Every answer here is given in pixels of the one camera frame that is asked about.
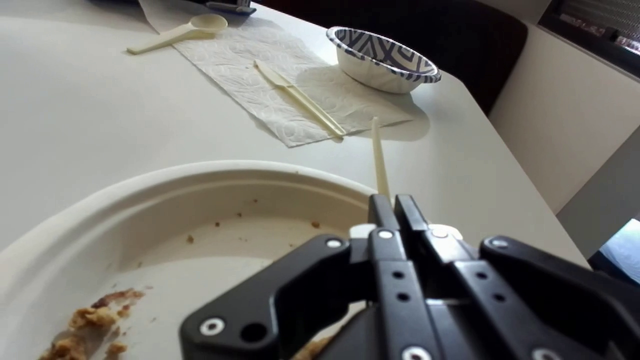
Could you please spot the white paper napkin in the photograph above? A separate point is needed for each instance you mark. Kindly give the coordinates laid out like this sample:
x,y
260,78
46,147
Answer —
x,y
241,81

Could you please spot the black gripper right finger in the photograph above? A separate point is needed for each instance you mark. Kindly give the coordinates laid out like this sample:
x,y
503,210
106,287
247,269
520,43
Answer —
x,y
532,292

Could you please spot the brown crumbled bar piece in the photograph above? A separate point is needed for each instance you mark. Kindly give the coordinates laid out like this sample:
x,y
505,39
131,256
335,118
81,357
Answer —
x,y
91,323

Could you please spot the cream plastic knife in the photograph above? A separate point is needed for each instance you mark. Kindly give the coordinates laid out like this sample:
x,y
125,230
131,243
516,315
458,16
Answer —
x,y
300,100

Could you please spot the white paper plate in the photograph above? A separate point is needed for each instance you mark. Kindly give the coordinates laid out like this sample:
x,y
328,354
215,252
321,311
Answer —
x,y
167,212

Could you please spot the cream plastic spoon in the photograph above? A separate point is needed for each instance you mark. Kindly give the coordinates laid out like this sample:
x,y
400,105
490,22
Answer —
x,y
200,27

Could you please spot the cream plastic fork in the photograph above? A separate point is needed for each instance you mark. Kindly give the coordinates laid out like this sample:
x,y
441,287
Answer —
x,y
378,161

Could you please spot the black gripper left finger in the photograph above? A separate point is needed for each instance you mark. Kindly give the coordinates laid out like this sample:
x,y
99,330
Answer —
x,y
286,292

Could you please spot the patterned paper bowl dark contents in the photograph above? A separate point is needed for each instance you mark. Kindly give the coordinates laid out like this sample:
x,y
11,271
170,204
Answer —
x,y
381,60

